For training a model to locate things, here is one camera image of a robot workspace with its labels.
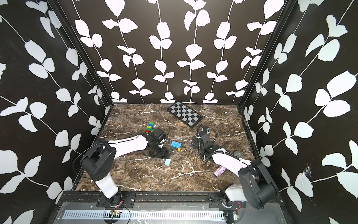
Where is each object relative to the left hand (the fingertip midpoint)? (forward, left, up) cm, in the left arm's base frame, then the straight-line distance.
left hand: (165, 154), depth 89 cm
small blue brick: (+26, +13, -2) cm, 29 cm away
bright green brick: (+27, +12, -1) cm, 30 cm away
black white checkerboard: (+33, -16, 0) cm, 37 cm away
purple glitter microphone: (-13, -32, +1) cm, 35 cm away
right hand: (+8, -21, +6) cm, 23 cm away
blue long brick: (+5, -7, +3) cm, 10 cm away
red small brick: (+19, +14, 0) cm, 24 cm away
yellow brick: (+4, -9, -1) cm, 10 cm away
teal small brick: (-5, -2, -1) cm, 5 cm away
